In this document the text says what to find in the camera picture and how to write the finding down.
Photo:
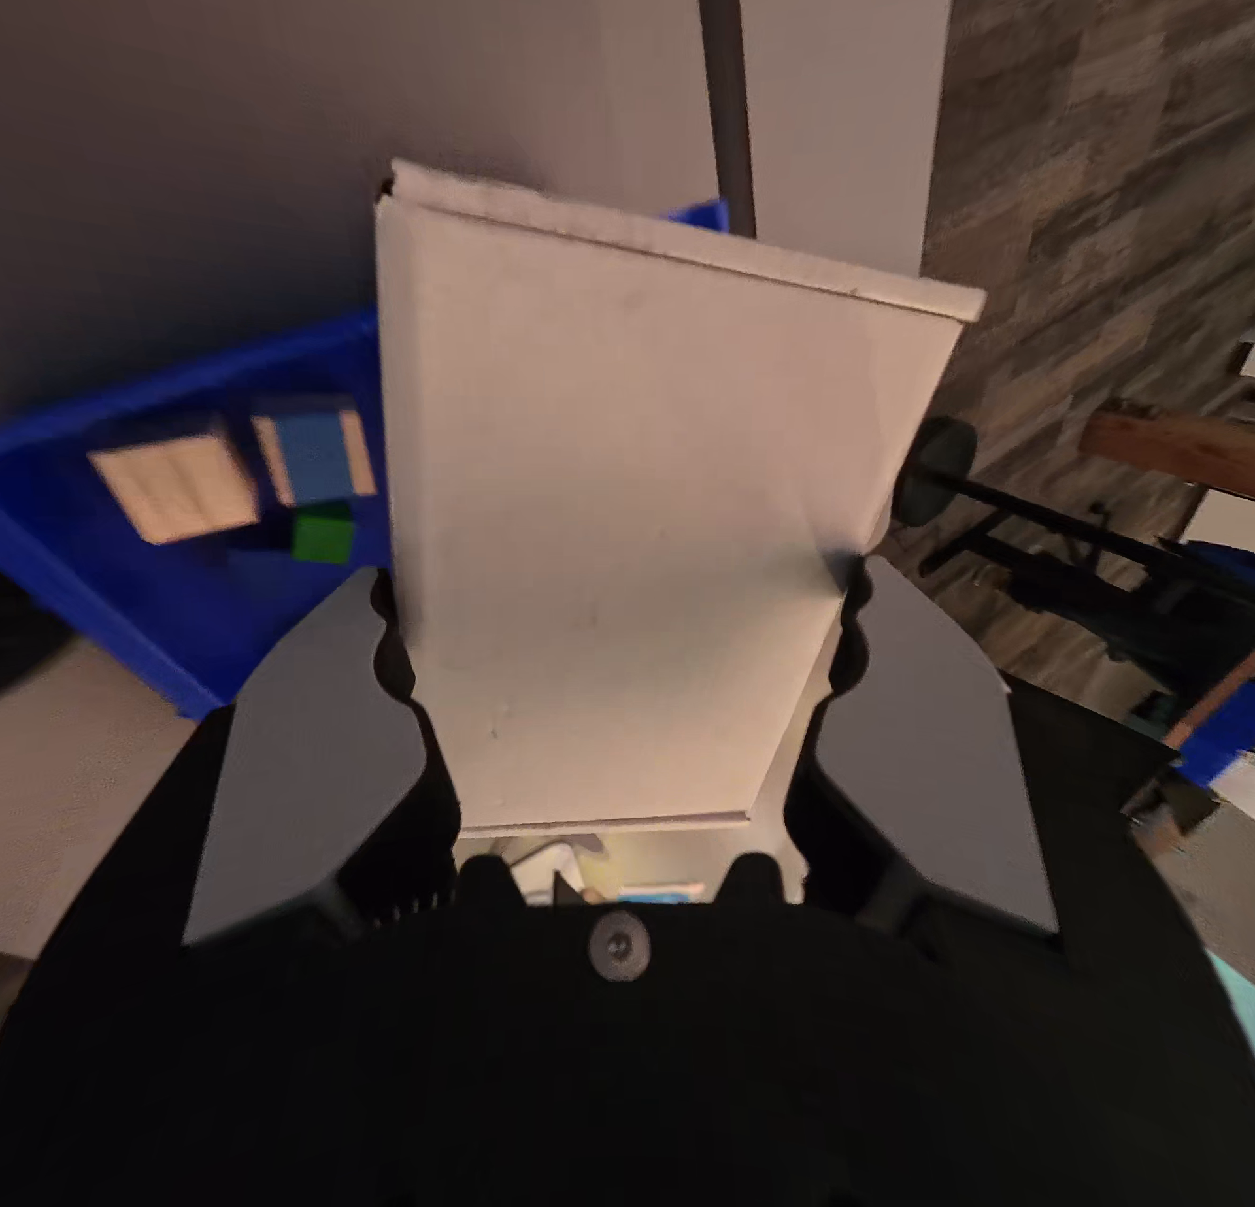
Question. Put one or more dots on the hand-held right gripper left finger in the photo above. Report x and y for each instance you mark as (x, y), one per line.
(304, 776)

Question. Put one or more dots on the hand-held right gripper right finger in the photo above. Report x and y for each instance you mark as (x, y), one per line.
(932, 755)

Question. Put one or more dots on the white cardboard mailer box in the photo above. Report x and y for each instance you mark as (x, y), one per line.
(627, 501)

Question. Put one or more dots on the green wooden cube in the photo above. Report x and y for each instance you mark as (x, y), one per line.
(325, 536)

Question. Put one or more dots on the plain large wooden cube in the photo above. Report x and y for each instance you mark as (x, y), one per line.
(176, 488)

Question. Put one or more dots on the large wooden cube blue face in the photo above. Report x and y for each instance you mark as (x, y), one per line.
(313, 452)

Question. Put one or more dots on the brown wooden bar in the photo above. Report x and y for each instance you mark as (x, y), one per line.
(1166, 448)

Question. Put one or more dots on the black metal frame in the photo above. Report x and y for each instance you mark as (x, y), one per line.
(1078, 560)

